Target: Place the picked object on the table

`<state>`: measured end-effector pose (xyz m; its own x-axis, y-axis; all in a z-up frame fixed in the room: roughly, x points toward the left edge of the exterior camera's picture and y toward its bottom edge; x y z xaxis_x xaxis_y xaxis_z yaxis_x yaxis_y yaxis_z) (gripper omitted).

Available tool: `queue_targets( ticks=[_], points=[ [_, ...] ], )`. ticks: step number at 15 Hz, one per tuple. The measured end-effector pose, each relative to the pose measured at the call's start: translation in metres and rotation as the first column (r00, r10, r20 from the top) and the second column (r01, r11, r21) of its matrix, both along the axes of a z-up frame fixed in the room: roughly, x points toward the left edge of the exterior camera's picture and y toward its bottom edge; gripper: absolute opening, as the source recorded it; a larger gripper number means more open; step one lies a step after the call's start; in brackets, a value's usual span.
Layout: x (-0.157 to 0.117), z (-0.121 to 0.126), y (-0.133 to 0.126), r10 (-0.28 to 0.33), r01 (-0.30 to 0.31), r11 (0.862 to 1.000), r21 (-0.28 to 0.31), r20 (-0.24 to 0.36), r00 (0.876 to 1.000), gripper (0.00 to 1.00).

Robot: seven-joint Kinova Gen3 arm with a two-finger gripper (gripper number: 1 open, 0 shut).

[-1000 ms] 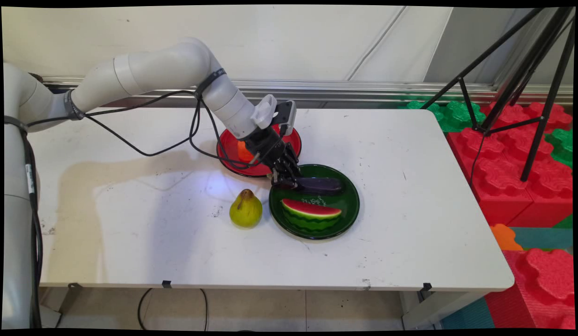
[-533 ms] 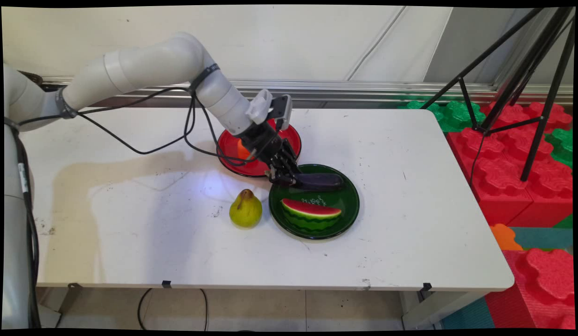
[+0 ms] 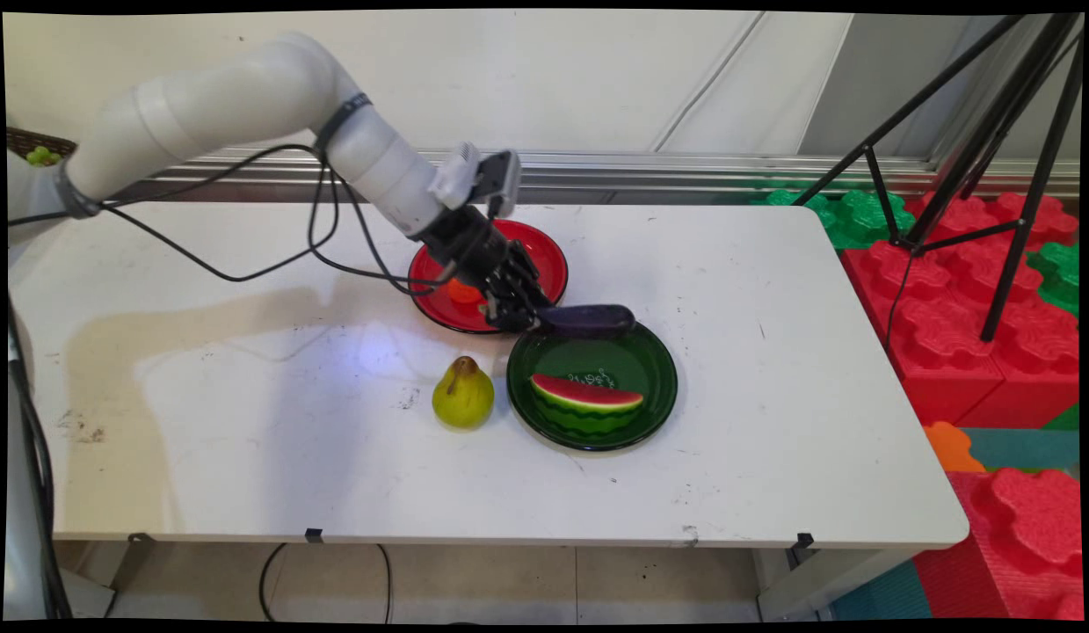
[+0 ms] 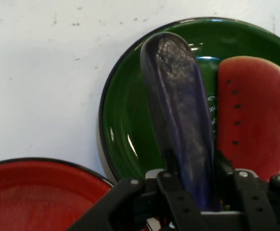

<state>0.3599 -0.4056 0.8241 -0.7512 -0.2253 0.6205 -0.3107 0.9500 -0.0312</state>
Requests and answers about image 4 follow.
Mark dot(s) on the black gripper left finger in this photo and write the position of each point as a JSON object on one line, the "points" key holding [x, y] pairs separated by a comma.
{"points": [[130, 204]]}

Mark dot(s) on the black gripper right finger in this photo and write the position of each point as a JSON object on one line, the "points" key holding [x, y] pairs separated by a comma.
{"points": [[255, 199]]}

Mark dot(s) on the purple toy eggplant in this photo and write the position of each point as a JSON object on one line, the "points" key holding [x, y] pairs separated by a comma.
{"points": [[178, 113]]}

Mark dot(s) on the toy watermelon slice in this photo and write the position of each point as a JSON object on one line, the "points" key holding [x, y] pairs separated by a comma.
{"points": [[258, 113]]}

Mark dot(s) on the green round plate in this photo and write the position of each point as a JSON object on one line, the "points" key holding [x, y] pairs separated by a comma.
{"points": [[128, 115]]}

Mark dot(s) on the red round plate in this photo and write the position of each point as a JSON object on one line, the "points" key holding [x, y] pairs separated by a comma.
{"points": [[39, 197]]}

